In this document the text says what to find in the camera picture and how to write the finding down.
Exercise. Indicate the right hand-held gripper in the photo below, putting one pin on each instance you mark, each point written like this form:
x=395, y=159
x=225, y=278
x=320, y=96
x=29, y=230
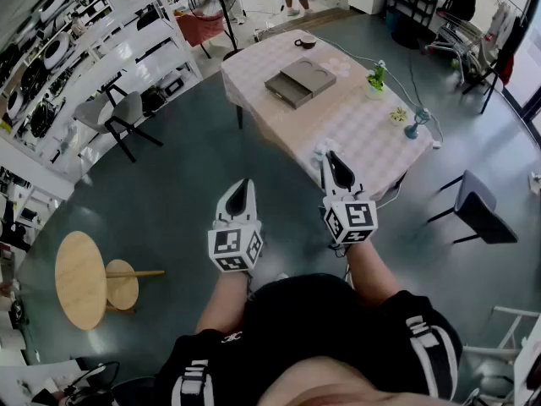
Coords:
x=353, y=220

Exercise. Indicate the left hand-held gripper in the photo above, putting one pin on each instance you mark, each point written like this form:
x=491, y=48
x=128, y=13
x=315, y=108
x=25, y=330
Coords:
x=234, y=243

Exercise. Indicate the white cloth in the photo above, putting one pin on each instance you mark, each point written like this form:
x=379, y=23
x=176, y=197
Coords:
x=324, y=145

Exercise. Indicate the grey drawer box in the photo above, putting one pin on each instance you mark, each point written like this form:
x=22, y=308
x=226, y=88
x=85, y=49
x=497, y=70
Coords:
x=302, y=80

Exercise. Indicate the person's right forearm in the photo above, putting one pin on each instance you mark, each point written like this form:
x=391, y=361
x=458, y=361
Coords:
x=372, y=273

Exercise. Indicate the person's left forearm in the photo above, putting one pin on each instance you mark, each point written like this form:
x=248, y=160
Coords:
x=222, y=303

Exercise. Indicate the table with checkered cloth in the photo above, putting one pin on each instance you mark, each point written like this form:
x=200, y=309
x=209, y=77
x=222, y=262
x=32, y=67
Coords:
x=351, y=133

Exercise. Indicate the small yellow-green potted plant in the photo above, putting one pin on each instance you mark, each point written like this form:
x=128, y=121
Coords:
x=398, y=116

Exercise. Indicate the teal lantern lamp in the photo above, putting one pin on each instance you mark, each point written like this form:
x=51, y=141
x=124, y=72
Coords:
x=416, y=123

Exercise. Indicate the green plant in white pot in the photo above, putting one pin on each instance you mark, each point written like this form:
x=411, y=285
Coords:
x=375, y=80

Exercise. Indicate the pink flower-shaped coaster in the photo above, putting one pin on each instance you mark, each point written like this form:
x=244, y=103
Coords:
x=339, y=67

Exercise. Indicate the brown and white mug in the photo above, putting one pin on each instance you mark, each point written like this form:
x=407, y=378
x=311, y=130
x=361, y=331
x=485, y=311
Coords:
x=306, y=41

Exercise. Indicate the person's black shirt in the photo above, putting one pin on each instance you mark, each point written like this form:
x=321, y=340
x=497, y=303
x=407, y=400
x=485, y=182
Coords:
x=313, y=324

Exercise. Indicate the blue chair with black legs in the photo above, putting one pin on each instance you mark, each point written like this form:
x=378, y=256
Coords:
x=482, y=210

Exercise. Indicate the grey chair with black legs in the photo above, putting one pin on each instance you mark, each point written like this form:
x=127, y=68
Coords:
x=122, y=112

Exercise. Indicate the black round stand base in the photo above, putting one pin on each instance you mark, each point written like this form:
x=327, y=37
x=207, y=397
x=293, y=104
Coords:
x=406, y=38

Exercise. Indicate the wooden floor platform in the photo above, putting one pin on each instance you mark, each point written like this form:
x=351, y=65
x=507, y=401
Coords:
x=321, y=17

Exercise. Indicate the teal bin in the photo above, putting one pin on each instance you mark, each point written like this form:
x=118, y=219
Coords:
x=392, y=18

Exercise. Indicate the round wooden side table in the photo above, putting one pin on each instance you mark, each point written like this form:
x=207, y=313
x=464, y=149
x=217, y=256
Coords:
x=80, y=279

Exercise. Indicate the red bag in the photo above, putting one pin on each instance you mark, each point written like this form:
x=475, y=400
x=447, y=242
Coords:
x=192, y=28

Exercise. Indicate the metal drying rack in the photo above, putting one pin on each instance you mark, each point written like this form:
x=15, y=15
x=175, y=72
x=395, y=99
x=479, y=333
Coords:
x=458, y=36

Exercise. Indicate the white shelving unit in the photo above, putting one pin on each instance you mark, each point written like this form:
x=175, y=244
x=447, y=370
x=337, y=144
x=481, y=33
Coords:
x=127, y=45

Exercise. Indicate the person's face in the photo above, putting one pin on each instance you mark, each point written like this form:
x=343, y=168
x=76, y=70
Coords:
x=338, y=383

